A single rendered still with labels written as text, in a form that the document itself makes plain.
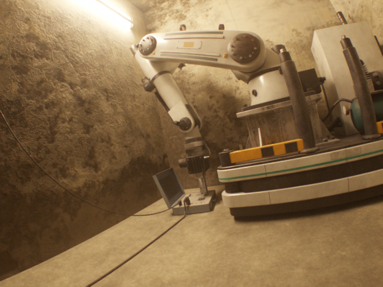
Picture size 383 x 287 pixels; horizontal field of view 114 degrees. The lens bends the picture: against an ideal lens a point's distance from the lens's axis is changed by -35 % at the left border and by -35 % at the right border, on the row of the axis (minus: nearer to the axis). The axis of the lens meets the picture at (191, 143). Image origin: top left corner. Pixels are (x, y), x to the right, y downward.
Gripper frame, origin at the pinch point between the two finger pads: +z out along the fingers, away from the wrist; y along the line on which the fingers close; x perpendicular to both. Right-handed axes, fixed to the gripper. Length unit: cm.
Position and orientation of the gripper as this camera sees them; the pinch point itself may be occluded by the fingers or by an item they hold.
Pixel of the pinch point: (203, 189)
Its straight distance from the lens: 155.5
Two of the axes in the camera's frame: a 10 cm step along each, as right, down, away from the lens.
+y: 2.3, -0.2, 9.7
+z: 2.0, 9.8, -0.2
